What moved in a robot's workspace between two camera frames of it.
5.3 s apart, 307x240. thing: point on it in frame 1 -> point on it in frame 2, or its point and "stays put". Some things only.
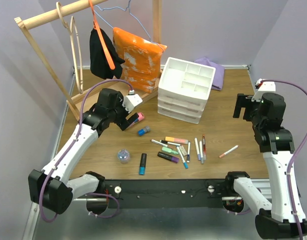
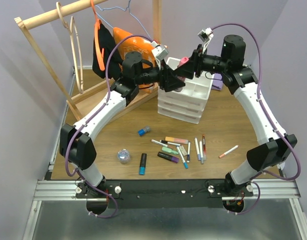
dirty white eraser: (183, 150) stays put
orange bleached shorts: (142, 59) stays put
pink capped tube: (141, 117) -> (183, 61)
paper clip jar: (123, 155) stays put
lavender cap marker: (198, 155) stays put
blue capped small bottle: (142, 131) stays put
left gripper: (123, 122) -> (168, 81)
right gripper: (244, 100) -> (195, 64)
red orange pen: (204, 147) stays put
